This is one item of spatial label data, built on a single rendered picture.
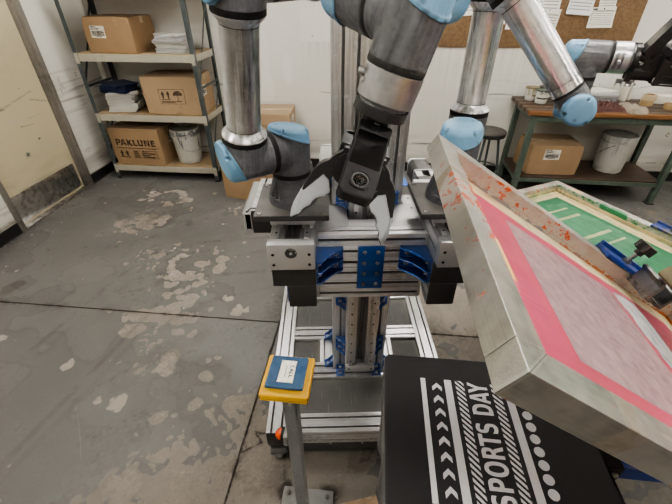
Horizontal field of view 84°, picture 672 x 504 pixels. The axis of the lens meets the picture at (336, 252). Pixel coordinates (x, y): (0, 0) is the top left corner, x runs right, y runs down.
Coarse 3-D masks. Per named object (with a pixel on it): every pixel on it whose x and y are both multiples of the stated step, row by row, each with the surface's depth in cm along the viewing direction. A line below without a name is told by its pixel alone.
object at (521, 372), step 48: (432, 144) 76; (480, 240) 44; (576, 240) 83; (480, 288) 40; (624, 288) 89; (480, 336) 36; (528, 336) 33; (528, 384) 30; (576, 384) 32; (576, 432) 33; (624, 432) 32
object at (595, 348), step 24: (528, 288) 53; (552, 288) 59; (528, 312) 47; (552, 312) 51; (576, 312) 57; (552, 336) 46; (576, 336) 50; (600, 336) 55; (624, 336) 62; (576, 360) 45; (600, 360) 49; (624, 360) 54; (648, 360) 60; (600, 384) 44; (624, 384) 48; (648, 384) 52; (648, 408) 47
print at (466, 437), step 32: (448, 384) 98; (480, 384) 98; (448, 416) 91; (480, 416) 91; (512, 416) 91; (448, 448) 85; (480, 448) 85; (512, 448) 85; (544, 448) 85; (448, 480) 79; (480, 480) 79; (512, 480) 79; (544, 480) 79
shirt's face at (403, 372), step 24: (408, 360) 105; (432, 360) 105; (456, 360) 105; (408, 384) 98; (408, 408) 93; (408, 432) 88; (552, 432) 88; (408, 456) 83; (552, 456) 83; (576, 456) 83; (600, 456) 83; (408, 480) 79; (576, 480) 79; (600, 480) 79
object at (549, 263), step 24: (504, 216) 74; (504, 240) 62; (528, 240) 71; (528, 264) 60; (552, 264) 69; (576, 264) 79; (576, 288) 66; (600, 288) 76; (600, 312) 64; (624, 312) 74; (648, 312) 86
